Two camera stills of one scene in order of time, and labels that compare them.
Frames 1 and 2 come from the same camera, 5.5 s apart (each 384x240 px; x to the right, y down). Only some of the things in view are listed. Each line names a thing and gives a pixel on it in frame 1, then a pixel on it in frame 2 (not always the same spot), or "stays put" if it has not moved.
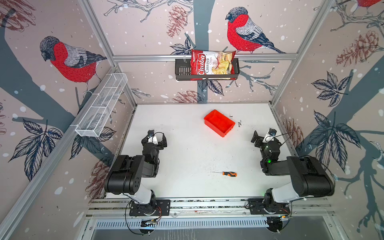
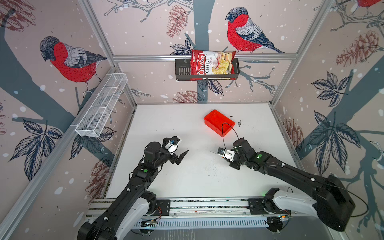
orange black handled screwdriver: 227,173 -> 215,153
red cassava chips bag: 211,62 stays put
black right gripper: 259,141 -> 231,164
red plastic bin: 219,123 stays put
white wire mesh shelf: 95,118 stays put
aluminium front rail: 314,207 stays put
